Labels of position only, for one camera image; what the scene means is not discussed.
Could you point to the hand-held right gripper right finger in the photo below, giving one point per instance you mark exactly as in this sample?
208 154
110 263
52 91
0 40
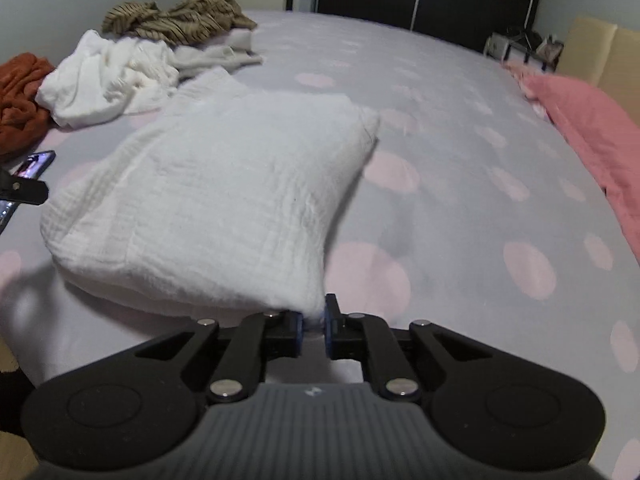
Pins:
329 332

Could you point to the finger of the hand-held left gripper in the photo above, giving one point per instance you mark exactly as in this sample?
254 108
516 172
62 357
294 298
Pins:
25 191

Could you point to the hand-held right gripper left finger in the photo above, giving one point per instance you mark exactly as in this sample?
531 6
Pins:
298 334

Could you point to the white textured shirt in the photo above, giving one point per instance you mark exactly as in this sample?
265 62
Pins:
225 185

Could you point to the smartphone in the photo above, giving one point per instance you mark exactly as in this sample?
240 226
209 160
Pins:
39 162

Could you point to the orange fuzzy cloth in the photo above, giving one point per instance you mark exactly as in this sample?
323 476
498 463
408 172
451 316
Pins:
20 105

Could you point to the crumpled white garment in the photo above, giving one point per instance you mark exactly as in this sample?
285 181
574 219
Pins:
105 80

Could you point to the bed with pink dotted sheet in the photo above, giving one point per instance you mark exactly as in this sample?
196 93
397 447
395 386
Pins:
475 185

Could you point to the beige soft garment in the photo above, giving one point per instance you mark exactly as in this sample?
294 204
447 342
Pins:
215 57

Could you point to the brown striped garment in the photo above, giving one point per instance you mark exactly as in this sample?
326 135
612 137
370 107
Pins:
185 17

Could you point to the pink patterned pillow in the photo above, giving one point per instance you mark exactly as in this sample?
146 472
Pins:
525 82

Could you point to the white bedside cabinet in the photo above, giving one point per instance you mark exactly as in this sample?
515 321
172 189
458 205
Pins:
525 47

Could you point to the beige padded headboard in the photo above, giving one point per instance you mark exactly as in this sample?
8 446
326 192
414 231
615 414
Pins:
600 55

